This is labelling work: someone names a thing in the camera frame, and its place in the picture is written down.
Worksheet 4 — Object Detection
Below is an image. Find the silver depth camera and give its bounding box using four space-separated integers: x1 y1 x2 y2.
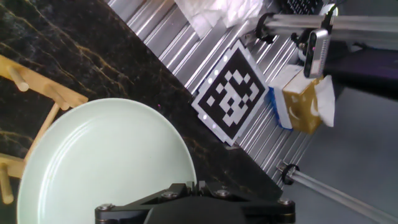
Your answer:
303 28 331 79

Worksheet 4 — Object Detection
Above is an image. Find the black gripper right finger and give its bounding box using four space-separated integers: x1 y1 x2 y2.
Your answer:
197 180 296 224

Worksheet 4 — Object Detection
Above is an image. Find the golden tissue box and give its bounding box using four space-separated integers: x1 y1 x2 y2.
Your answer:
282 74 336 135

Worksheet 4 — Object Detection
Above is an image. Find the black white marker board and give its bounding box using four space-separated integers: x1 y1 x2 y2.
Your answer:
191 39 271 147

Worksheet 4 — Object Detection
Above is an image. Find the wooden dish rack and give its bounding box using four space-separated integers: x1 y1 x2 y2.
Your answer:
0 54 90 205

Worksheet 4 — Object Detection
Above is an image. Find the pale green round dish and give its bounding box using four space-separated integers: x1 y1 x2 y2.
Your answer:
17 98 198 224

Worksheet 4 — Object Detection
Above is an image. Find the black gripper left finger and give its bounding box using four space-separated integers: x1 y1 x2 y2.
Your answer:
95 182 197 224

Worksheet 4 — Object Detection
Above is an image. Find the black keyboard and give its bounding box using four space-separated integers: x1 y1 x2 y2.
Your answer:
276 0 324 15

